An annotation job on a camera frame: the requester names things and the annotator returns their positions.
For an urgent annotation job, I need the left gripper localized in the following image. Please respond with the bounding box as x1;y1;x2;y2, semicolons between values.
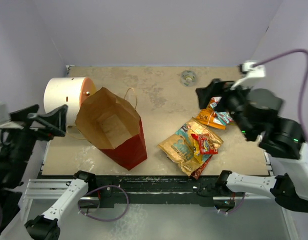
0;102;67;184

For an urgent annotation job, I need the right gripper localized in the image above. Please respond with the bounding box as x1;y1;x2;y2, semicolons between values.
197;77;257;138

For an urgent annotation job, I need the orange kettle chips bag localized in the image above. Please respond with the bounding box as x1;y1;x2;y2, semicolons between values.
196;102;234;130

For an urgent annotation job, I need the teal snack pack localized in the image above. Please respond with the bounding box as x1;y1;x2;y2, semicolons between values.
209;96;234;126

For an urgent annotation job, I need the gold teal chips bag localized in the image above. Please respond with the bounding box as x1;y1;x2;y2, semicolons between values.
158;118;223;176

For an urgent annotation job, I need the red paper bag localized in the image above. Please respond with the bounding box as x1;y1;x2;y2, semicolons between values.
75;87;147;170

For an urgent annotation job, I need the dark red snack pack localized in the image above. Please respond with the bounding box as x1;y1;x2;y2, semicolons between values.
191;156;212;180

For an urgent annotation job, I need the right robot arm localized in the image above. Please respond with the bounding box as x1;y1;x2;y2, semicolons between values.
195;78;308;213

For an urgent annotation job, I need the clear tape roll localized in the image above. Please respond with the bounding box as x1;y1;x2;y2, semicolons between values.
180;70;197;87

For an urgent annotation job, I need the white cylinder with orange end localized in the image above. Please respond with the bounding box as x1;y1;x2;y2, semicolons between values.
43;76;96;127

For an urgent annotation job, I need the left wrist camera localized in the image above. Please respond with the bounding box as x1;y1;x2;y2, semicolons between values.
0;102;23;129

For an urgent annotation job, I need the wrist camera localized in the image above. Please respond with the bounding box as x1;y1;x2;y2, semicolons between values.
0;102;23;129
230;61;266;90

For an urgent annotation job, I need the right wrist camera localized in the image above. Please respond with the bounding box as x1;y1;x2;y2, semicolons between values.
230;61;266;90

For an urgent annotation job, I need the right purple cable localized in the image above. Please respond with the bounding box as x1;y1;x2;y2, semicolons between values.
253;49;308;166

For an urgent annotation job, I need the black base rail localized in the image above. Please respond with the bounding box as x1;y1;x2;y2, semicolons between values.
76;169;246;210

